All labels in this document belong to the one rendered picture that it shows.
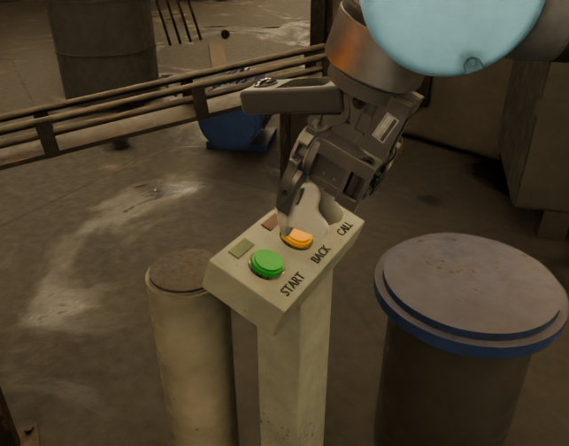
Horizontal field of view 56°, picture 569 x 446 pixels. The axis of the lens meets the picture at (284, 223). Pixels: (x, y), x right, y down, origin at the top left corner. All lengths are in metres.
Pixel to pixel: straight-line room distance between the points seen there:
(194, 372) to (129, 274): 0.93
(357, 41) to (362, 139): 0.09
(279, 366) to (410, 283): 0.28
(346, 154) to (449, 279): 0.51
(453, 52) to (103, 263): 1.60
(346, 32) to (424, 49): 0.16
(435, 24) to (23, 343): 1.41
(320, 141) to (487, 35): 0.23
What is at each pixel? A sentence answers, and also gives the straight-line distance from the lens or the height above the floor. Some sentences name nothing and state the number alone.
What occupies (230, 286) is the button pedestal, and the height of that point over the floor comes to 0.59.
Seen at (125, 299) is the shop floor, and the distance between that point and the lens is 1.63.
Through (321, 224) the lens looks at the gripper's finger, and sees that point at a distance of 0.55.
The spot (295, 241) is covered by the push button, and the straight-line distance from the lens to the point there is 0.68.
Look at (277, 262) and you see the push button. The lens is 0.64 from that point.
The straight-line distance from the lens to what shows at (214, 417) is 0.92.
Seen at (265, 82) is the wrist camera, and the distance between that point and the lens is 0.54.
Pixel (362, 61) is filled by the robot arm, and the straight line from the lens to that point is 0.45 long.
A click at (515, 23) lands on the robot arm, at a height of 0.92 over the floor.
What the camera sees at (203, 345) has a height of 0.42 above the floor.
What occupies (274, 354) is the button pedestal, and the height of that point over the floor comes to 0.43.
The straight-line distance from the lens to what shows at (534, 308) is 0.94.
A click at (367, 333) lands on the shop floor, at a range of 1.47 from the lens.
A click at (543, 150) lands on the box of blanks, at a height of 0.33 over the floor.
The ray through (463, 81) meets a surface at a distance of 2.56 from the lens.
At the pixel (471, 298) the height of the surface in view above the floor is 0.43.
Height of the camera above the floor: 0.96
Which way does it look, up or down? 30 degrees down
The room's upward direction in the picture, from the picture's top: straight up
